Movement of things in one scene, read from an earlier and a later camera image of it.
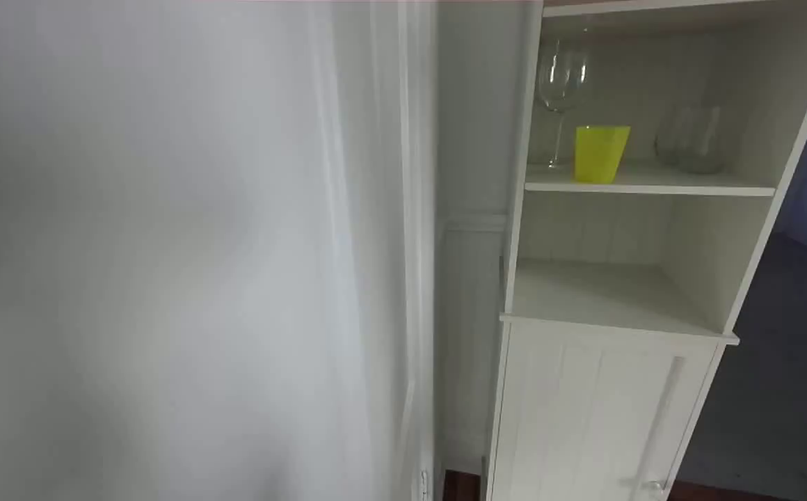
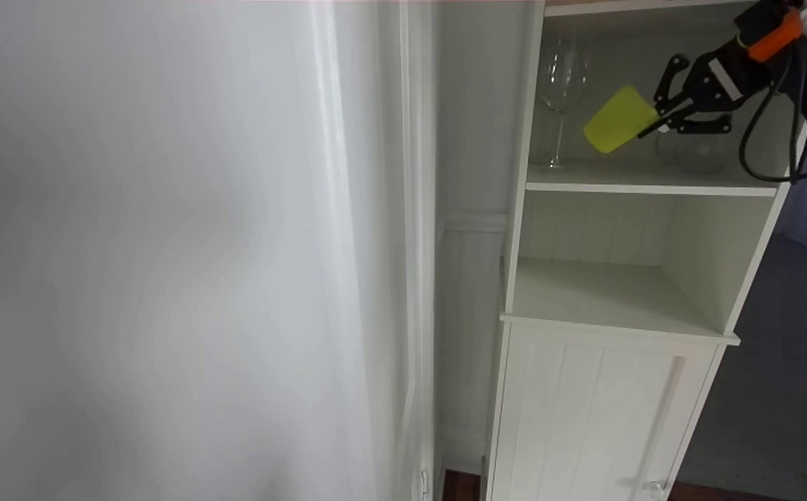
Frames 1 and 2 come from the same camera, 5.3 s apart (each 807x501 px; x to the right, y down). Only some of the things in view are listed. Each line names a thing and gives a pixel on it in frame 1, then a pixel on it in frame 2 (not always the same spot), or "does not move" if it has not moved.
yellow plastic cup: (600, 150) -> (618, 119)
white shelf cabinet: (657, 155) does not move
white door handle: (650, 470) does not move
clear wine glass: (564, 66) does not move
